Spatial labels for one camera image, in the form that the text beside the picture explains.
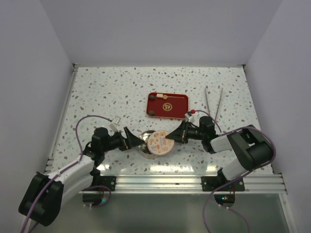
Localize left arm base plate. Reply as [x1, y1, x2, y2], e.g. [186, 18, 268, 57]
[99, 176, 117, 192]

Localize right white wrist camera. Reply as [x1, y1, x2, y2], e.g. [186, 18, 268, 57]
[185, 109, 196, 123]

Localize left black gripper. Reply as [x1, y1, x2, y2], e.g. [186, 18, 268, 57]
[102, 126, 144, 153]

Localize red rectangular tray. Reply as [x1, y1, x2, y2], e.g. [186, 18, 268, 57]
[146, 92, 189, 120]

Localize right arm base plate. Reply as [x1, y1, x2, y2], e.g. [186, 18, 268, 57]
[201, 176, 245, 192]

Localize round silver tin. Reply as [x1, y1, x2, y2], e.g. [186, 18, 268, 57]
[138, 130, 158, 160]

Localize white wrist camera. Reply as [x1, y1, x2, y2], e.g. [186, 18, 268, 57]
[185, 109, 196, 123]
[109, 116, 121, 132]

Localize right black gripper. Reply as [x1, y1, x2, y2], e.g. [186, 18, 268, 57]
[166, 120, 205, 144]

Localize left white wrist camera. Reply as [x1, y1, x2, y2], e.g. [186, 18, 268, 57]
[109, 116, 121, 132]

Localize metal tongs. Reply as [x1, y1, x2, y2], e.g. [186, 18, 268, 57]
[204, 85, 224, 120]

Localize aluminium mounting rail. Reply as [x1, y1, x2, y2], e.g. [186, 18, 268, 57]
[115, 173, 285, 194]

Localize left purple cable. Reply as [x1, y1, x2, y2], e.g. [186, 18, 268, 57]
[21, 115, 112, 233]

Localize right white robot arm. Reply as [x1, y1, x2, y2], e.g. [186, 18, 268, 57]
[166, 116, 276, 191]

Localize round silver tin lid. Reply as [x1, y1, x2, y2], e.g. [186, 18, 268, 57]
[147, 130, 175, 157]

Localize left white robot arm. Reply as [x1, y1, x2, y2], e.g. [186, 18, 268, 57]
[18, 127, 144, 226]

